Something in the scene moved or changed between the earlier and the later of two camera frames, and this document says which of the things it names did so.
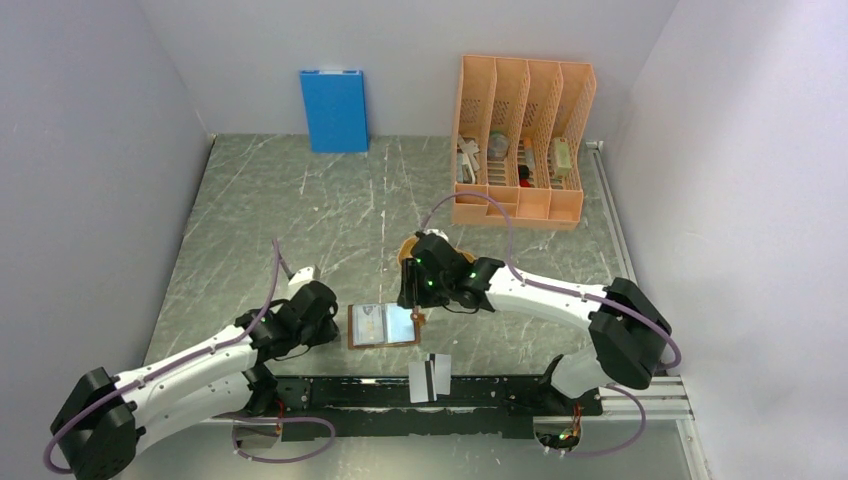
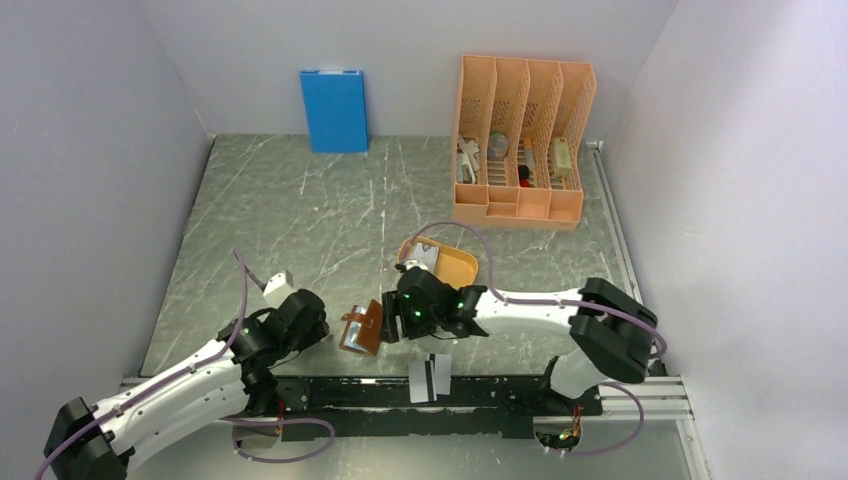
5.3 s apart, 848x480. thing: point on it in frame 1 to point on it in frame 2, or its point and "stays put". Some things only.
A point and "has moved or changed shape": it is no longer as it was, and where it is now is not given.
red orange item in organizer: (524, 173) stays put
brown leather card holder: (381, 325) has moved or changed shape
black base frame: (339, 408) stays put
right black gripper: (411, 293) to (390, 301)
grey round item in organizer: (498, 146) stays put
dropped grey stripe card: (422, 382) stays put
